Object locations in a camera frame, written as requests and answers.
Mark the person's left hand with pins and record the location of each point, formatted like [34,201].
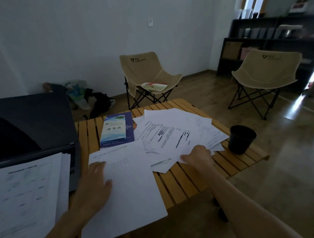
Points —
[92,190]

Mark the person's right hand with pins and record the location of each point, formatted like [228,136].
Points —
[199,158]

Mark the pile of white papers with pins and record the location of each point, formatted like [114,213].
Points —
[173,127]

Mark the stack of scribbled note sheets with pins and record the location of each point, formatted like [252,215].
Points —
[134,191]

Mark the blue booklet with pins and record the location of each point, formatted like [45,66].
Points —
[113,130]

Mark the thin stack of sorted sheets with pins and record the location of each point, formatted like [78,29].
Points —
[25,196]

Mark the grey laptop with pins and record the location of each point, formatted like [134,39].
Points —
[29,115]

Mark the person's left forearm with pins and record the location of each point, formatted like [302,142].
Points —
[60,233]

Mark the person's right forearm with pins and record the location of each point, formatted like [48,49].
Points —
[241,210]

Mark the wooden slatted table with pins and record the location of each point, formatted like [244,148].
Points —
[185,178]

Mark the black plastic pot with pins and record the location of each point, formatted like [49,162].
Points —
[241,141]

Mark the dark bottle with blue cap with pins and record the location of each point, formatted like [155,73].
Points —
[223,214]

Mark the red and white booklet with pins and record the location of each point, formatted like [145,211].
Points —
[154,87]

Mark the black shelf unit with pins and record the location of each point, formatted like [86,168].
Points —
[223,68]

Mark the beige folding chair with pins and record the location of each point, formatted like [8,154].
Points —
[266,71]
[141,69]

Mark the woven storage basket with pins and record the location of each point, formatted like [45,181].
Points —
[232,50]

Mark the pink storage box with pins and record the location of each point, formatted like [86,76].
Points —
[245,53]

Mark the metal pot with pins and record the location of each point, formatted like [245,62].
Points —
[288,32]

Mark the red and white box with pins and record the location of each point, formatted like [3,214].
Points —
[299,7]

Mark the white wall hook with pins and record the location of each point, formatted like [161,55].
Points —
[150,22]

